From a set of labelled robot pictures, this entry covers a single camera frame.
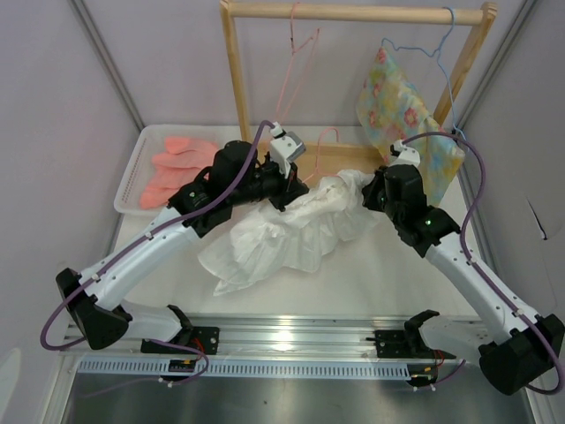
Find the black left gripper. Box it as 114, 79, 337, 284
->
230, 154, 309, 212

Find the white skirt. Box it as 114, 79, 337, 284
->
199, 170, 380, 296

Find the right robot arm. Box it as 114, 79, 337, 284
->
362, 164, 564, 395

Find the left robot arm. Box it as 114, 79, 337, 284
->
56, 133, 308, 353

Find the floral patterned skirt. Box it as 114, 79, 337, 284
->
356, 47, 465, 206

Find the pink clothes hanger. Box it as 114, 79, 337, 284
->
275, 2, 320, 124

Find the pink garment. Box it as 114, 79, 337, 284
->
139, 136, 219, 209

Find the wooden clothes rack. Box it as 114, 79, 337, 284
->
219, 0, 499, 186

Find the white plastic basket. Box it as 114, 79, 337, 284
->
114, 125, 240, 216

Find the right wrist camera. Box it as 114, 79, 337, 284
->
389, 140, 420, 168

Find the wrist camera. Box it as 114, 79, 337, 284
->
389, 140, 420, 168
268, 122, 306, 178

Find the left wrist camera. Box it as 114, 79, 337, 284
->
268, 122, 306, 178

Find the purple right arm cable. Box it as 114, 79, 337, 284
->
395, 131, 565, 394

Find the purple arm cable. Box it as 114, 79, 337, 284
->
40, 119, 283, 397
395, 131, 565, 394

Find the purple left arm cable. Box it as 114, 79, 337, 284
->
40, 119, 283, 397

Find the blue wire hanger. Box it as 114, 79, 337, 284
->
380, 6, 469, 148

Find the aluminium frame rail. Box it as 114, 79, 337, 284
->
59, 311, 542, 367

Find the white slotted cable duct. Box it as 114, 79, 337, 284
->
78, 357, 411, 381

